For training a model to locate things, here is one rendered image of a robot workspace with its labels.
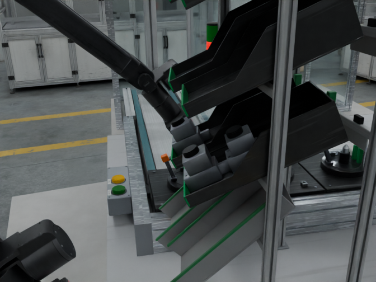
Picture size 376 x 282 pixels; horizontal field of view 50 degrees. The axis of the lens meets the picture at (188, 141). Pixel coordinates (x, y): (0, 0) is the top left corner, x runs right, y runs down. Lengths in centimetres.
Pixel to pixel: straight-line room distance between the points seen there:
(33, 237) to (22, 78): 586
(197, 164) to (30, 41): 572
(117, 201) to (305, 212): 54
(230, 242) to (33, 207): 84
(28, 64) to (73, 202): 507
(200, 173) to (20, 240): 30
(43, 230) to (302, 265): 71
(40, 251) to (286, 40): 45
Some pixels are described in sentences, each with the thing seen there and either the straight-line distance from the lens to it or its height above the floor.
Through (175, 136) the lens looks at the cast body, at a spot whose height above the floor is 124.
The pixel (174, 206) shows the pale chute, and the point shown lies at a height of 103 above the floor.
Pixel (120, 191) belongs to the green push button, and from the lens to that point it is 120.
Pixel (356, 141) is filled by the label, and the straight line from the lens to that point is 77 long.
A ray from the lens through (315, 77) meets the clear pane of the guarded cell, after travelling 263.
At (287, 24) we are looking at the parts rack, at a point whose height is 149.
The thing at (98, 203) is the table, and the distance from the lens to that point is 138.
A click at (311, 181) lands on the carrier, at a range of 128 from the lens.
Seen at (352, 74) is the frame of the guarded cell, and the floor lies 106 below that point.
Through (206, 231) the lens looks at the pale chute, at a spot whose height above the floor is 105.
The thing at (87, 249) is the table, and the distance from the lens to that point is 117.
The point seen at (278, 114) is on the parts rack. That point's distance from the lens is 60.
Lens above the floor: 155
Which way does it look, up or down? 22 degrees down
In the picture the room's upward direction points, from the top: 1 degrees counter-clockwise
